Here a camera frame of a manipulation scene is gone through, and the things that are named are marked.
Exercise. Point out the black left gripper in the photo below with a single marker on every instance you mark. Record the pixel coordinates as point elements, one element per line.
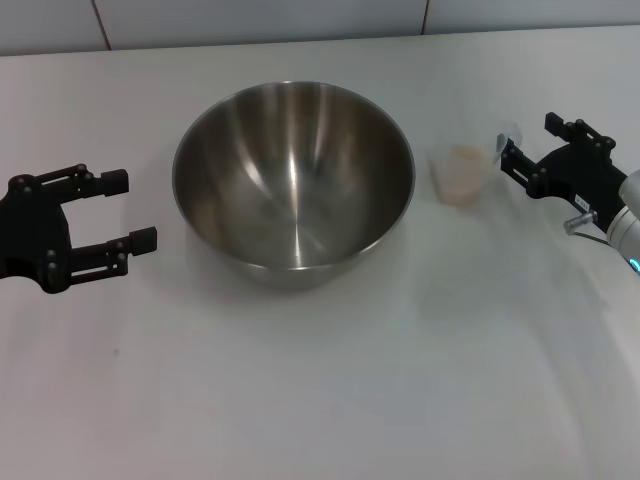
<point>30,225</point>

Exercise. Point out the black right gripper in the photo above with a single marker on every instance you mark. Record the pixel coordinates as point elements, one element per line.
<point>580,175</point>

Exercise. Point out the clear plastic measuring cup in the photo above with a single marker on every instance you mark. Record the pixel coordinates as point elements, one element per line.
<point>462,175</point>

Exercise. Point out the white rice grains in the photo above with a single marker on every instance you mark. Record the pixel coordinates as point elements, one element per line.
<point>462,180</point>

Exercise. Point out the stainless steel mixing bowl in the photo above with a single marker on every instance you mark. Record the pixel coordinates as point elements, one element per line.
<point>295,185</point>

